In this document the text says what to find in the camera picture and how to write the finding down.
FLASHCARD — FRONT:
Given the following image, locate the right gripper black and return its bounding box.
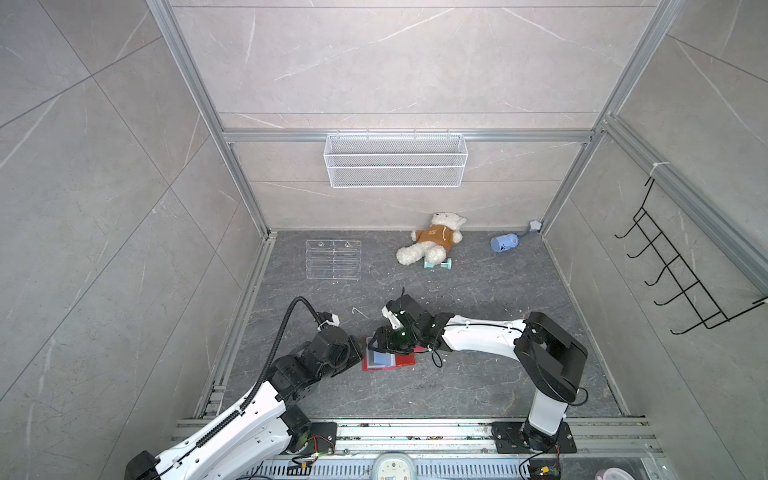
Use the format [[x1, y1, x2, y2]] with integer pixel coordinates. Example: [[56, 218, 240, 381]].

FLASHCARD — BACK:
[[369, 326, 422, 356]]

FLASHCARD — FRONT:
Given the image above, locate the red leather card holder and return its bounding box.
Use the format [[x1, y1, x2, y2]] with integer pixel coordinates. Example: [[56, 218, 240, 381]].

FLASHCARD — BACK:
[[362, 337, 427, 372]]

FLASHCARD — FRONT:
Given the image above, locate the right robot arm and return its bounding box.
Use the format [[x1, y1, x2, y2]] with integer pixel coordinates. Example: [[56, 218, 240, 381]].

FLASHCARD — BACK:
[[367, 308, 588, 452]]

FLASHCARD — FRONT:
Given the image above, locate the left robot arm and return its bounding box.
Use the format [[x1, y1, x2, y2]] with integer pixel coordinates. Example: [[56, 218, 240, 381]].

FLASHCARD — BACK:
[[124, 296, 363, 479]]

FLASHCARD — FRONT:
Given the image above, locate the clear acrylic organizer tray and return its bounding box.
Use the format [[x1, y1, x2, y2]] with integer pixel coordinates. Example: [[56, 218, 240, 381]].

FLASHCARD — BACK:
[[305, 239, 362, 281]]

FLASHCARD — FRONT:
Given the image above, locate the white teddy bear orange shirt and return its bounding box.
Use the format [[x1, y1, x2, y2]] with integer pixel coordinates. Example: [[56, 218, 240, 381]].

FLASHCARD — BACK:
[[396, 212, 467, 266]]

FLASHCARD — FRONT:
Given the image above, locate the blue cylindrical cup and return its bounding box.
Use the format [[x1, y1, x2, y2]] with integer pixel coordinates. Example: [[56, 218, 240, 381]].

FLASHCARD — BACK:
[[490, 233, 519, 253]]

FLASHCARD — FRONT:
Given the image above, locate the white round timer device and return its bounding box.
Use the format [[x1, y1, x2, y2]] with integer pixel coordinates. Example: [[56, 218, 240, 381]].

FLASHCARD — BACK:
[[370, 452, 417, 480]]

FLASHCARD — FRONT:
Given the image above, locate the pink white round object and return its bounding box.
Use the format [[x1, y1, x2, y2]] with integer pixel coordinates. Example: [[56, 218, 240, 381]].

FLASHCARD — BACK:
[[595, 467, 635, 480]]

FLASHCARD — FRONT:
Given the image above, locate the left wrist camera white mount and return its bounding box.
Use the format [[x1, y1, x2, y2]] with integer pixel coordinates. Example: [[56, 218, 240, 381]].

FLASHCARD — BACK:
[[318, 312, 340, 331]]

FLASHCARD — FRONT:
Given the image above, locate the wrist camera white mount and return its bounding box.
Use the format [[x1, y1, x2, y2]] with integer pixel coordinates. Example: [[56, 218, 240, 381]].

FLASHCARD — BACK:
[[318, 312, 340, 331], [382, 294, 431, 330]]

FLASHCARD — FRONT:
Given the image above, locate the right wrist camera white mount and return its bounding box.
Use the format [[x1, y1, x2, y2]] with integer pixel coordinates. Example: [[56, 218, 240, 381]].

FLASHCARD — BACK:
[[382, 294, 431, 330]]

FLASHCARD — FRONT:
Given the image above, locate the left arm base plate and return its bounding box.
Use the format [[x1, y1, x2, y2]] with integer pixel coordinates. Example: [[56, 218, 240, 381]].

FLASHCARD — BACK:
[[287, 422, 338, 457]]

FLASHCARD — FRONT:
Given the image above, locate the aluminium front rail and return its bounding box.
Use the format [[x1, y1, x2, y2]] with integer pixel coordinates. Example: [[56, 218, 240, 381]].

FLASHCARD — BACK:
[[161, 418, 664, 460]]

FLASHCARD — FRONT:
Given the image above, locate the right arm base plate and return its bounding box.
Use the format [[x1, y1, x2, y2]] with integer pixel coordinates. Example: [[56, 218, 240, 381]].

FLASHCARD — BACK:
[[490, 421, 577, 454]]

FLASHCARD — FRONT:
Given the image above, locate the white wire mesh basket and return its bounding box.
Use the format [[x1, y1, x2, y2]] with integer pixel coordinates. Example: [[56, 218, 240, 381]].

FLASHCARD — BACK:
[[323, 133, 469, 189]]

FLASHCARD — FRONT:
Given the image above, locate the black wire hook rack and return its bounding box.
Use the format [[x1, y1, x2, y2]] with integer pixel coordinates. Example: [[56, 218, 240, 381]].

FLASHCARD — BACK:
[[614, 178, 767, 336]]

